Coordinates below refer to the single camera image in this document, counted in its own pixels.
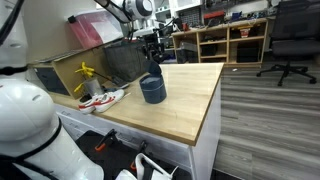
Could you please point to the red black toolbox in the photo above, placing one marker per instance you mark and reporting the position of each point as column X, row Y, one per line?
column 214, row 18

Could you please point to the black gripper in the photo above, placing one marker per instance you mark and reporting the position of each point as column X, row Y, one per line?
column 150, row 40

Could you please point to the dark grey fabric bin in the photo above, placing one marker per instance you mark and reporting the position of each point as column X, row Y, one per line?
column 126, row 60

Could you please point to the large cardboard box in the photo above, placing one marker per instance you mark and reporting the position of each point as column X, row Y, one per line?
column 66, row 71

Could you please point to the clear red storage bin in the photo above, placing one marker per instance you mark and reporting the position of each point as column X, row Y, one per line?
column 95, row 30

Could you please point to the white red sneaker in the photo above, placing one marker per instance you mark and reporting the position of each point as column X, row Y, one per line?
column 111, row 97
column 87, row 106

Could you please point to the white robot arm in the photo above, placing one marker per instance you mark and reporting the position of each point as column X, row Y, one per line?
column 26, row 116

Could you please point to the white shelving unit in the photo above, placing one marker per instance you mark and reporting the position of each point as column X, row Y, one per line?
column 163, row 13

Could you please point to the dark grey lidded container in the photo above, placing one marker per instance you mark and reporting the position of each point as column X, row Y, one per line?
column 152, row 90

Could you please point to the black office chair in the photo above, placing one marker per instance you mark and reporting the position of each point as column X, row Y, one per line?
column 293, row 36

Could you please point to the silver metal cylinder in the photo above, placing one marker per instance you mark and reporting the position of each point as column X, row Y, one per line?
column 93, row 87

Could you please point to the orange black clamp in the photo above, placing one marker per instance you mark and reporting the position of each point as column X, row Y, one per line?
column 105, row 140
column 138, row 155

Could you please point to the black perforated board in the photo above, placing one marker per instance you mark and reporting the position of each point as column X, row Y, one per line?
column 116, row 160

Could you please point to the wooden shelf unit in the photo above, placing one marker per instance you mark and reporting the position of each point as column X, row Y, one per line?
column 230, row 40

